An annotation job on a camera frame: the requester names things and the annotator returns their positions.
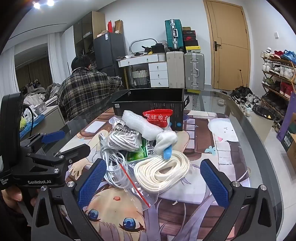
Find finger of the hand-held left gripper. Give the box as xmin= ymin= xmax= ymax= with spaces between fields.
xmin=26 ymin=144 xmax=91 ymax=168
xmin=21 ymin=130 xmax=66 ymax=149

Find oval mirror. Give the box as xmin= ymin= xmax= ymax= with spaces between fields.
xmin=129 ymin=38 xmax=156 ymax=55

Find pile of shoes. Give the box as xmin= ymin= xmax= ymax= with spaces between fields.
xmin=229 ymin=87 xmax=262 ymax=116

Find silver suitcase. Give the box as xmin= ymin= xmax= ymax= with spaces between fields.
xmin=184 ymin=52 xmax=205 ymax=90

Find person's left hand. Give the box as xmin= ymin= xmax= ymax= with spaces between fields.
xmin=0 ymin=186 xmax=23 ymax=202

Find white foam sheet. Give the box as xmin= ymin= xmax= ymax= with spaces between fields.
xmin=122 ymin=110 xmax=167 ymax=141

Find white curtain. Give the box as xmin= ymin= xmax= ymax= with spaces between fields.
xmin=47 ymin=32 xmax=63 ymax=84

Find white desk with drawers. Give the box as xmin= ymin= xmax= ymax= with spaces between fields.
xmin=116 ymin=54 xmax=169 ymax=88

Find striped bag of white laces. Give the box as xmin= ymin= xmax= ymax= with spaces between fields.
xmin=109 ymin=125 xmax=142 ymax=152

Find black umbrella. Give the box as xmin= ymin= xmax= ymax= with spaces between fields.
xmin=233 ymin=70 xmax=250 ymax=93

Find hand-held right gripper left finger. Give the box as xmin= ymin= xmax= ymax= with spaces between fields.
xmin=31 ymin=159 xmax=108 ymax=241

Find ceiling lights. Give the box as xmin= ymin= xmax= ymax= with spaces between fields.
xmin=33 ymin=0 xmax=55 ymax=9

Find wooden door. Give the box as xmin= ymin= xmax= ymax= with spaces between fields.
xmin=203 ymin=0 xmax=251 ymax=91

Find grey table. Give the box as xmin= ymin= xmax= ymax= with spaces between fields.
xmin=20 ymin=105 xmax=67 ymax=140

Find printed cartoon table mat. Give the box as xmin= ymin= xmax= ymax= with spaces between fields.
xmin=55 ymin=109 xmax=252 ymax=241

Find purple box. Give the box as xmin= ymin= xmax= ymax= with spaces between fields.
xmin=276 ymin=93 xmax=296 ymax=149

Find person's left forearm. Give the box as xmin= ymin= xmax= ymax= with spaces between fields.
xmin=0 ymin=199 xmax=34 ymax=241

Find wicker basket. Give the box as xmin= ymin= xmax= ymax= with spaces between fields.
xmin=132 ymin=70 xmax=149 ymax=86

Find clear zip bag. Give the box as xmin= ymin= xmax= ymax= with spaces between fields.
xmin=116 ymin=160 xmax=160 ymax=208

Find grey clothes pile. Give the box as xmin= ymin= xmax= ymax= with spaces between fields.
xmin=23 ymin=83 xmax=61 ymax=107

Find beige suitcase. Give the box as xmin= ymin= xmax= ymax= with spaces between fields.
xmin=166 ymin=51 xmax=185 ymax=89

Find teal suitcase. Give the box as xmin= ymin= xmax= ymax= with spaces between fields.
xmin=165 ymin=19 xmax=184 ymax=51

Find dark grey fridge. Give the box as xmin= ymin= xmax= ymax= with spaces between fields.
xmin=93 ymin=32 xmax=126 ymax=77

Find white cable bundle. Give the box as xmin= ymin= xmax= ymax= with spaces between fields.
xmin=98 ymin=132 xmax=130 ymax=189

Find green packet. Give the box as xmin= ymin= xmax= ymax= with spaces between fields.
xmin=126 ymin=138 xmax=155 ymax=163

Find red and white packet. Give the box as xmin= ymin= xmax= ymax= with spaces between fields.
xmin=143 ymin=109 xmax=173 ymax=130

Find tall wooden cabinet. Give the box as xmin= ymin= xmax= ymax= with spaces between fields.
xmin=73 ymin=11 xmax=106 ymax=56

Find white cord coil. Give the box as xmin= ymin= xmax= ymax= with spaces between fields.
xmin=134 ymin=151 xmax=190 ymax=193

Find shoe rack with shoes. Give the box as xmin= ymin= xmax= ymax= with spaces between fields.
xmin=261 ymin=47 xmax=296 ymax=116

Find black bag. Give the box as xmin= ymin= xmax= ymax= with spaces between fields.
xmin=150 ymin=43 xmax=166 ymax=53

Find large cardboard box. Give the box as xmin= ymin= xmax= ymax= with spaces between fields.
xmin=287 ymin=133 xmax=296 ymax=159

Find trash bin with black bag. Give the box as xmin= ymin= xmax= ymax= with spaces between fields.
xmin=251 ymin=105 xmax=274 ymax=137

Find black cardboard box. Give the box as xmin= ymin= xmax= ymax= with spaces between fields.
xmin=112 ymin=88 xmax=190 ymax=132

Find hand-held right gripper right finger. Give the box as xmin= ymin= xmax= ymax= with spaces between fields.
xmin=200 ymin=159 xmax=278 ymax=241

